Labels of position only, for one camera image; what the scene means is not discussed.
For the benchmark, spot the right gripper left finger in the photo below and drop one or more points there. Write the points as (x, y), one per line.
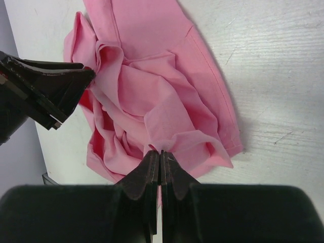
(136, 218)

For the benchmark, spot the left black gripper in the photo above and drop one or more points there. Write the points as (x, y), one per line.
(47, 92)

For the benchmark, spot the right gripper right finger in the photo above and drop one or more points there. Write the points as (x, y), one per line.
(180, 204)

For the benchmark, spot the pink t-shirt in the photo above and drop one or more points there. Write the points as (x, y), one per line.
(157, 87)

